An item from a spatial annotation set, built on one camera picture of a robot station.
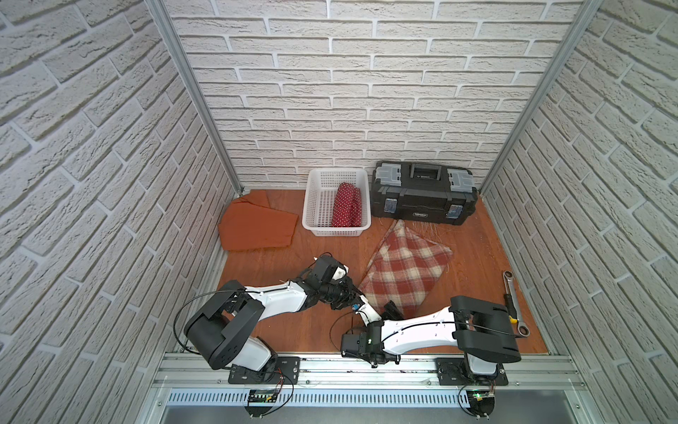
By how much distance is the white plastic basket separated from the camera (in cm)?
101

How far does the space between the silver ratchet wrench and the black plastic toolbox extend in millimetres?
264

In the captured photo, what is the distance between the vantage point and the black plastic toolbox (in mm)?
988
